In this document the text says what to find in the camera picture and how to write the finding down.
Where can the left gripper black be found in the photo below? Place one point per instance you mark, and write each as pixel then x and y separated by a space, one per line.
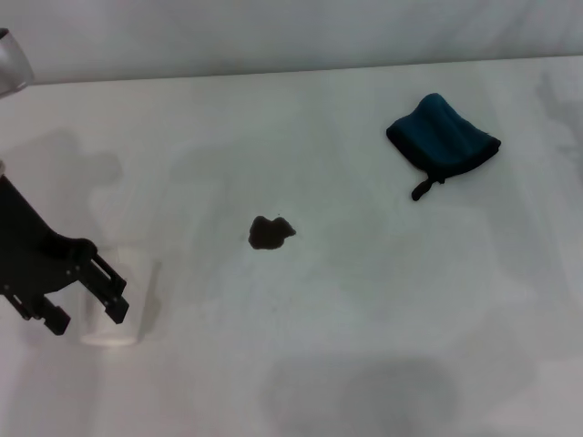
pixel 27 246

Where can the white paper cup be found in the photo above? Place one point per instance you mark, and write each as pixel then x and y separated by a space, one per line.
pixel 141 282

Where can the blue rag with black trim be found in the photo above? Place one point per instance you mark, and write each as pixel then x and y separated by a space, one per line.
pixel 442 132

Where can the black water stain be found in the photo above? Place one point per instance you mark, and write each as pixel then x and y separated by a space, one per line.
pixel 268 234

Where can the left wrist camera box silver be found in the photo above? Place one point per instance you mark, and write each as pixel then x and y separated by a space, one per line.
pixel 13 64

